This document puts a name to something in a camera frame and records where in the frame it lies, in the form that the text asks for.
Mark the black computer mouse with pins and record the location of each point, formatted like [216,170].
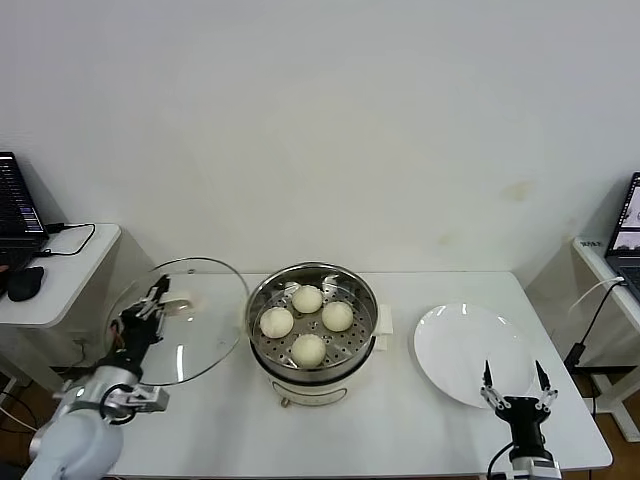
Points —
[25,284]

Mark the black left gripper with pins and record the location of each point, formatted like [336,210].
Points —
[137,335]

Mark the stainless steel steamer basket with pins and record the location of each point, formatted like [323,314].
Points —
[350,295]

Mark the grey laptop showing camera views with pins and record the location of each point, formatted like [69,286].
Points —
[627,220]

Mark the white rounded side table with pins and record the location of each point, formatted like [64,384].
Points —
[100,240]

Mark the round glass pot lid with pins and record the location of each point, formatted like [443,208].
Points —
[210,320]

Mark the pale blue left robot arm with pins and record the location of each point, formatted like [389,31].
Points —
[75,445]

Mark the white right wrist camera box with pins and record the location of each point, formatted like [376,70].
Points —
[539,467]

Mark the black laptop with dark screen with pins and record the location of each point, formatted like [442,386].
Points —
[15,210]

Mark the cream electric pot base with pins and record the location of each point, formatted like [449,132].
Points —
[310,390]

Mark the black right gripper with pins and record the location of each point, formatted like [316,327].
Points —
[525,420]

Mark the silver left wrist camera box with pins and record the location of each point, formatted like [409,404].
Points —
[147,400]

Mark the white steamed baozi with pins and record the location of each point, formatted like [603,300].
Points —
[337,316]
[307,351]
[276,322]
[307,300]

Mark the white side table with label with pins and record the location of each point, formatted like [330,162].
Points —
[592,260]

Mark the white round plate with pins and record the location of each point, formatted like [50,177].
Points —
[460,350]

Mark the black power brick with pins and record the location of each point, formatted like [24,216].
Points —
[576,355]

